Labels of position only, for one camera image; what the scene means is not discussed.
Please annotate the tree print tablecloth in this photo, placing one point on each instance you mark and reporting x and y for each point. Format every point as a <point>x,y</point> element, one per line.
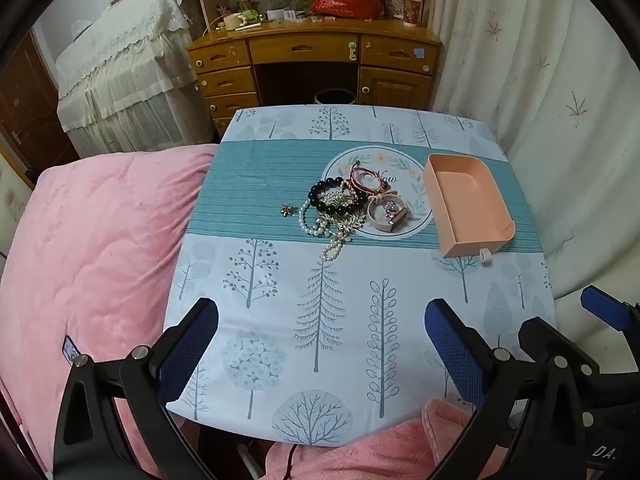
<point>280,280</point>

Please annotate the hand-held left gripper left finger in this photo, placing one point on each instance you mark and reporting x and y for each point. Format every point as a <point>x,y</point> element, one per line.
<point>187,345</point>

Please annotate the small cream mug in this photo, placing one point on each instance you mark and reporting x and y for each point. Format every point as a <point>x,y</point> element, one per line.
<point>231,21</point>

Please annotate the wooden desk with drawers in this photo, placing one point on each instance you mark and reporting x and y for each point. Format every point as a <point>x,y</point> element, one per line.
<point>300,50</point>

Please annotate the pink plastic tray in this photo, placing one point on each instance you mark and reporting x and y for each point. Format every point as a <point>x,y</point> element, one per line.
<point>465,195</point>

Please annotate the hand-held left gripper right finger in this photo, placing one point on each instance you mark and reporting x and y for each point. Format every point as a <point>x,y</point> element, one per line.
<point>452,350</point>

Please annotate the pink fleece cloth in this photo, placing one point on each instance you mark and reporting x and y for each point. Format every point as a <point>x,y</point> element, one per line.
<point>380,455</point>

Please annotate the white leaf print curtain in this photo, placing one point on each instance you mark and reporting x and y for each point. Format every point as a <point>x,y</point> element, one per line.
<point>550,135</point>

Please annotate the small gold flower brooch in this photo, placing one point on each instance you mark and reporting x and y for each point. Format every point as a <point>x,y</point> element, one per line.
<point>287,210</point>

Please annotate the red and white cup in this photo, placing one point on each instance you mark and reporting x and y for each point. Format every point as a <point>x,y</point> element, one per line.
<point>412,10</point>

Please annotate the brown wooden door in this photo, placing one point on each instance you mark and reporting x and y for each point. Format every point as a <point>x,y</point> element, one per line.
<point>30,105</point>

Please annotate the pink blanket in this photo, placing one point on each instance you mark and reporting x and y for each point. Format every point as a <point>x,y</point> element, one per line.
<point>100,240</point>

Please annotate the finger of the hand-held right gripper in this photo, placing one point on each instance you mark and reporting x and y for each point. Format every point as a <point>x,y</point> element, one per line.
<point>605,305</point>
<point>545,335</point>

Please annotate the dark waste bin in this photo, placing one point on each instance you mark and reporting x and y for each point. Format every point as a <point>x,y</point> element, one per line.
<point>335,96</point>

